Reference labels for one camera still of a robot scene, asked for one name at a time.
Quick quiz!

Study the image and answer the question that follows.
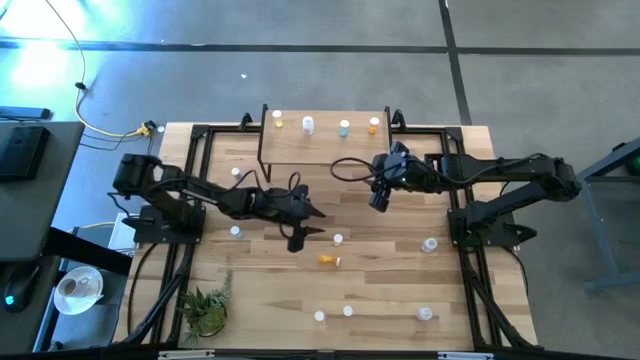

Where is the white cup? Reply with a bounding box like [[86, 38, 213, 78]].
[[57, 276, 80, 297]]

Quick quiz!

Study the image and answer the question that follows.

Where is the black aluminium rig frame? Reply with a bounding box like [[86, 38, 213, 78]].
[[119, 122, 539, 357]]

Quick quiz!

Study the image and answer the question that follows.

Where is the black rectangular device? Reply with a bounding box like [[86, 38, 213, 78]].
[[0, 124, 51, 183]]

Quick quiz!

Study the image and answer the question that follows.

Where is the black diagonal bar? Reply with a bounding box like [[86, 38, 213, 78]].
[[42, 227, 134, 277]]

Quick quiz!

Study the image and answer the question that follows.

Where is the grey metal stand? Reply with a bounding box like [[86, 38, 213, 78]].
[[549, 135, 640, 296]]

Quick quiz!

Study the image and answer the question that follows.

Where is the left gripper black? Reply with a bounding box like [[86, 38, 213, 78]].
[[277, 183, 328, 254]]

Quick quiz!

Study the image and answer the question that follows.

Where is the white box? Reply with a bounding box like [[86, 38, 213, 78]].
[[107, 212, 139, 254]]

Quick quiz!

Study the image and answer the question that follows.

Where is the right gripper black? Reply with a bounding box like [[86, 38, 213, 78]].
[[368, 141, 427, 213]]

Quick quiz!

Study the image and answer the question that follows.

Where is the thin black floor cable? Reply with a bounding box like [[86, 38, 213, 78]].
[[79, 130, 160, 169]]

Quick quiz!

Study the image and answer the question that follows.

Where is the grey low side table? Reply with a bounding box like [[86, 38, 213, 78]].
[[32, 259, 129, 354]]

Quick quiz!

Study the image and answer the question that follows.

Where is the dark flat device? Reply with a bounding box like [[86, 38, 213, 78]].
[[0, 105, 53, 122]]

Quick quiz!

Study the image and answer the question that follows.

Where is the wooden shelf black metal frame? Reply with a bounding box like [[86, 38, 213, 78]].
[[257, 103, 396, 185]]

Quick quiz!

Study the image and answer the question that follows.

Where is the yellow power cable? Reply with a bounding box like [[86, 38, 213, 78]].
[[43, 0, 154, 139]]

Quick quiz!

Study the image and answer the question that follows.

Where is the silver metal bracket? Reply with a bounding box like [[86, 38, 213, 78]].
[[158, 349, 216, 360], [438, 351, 495, 360]]

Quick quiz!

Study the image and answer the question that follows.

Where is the black cable bundle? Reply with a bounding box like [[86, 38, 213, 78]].
[[459, 244, 531, 351], [127, 242, 196, 346]]

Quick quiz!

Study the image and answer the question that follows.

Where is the grey side desk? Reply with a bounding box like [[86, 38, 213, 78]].
[[0, 119, 86, 264]]

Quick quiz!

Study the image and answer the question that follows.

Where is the green succulent in dark pot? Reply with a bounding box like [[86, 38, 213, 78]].
[[175, 269, 235, 350]]

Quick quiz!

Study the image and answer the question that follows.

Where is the black computer mouse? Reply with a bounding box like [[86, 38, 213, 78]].
[[3, 264, 41, 314]]

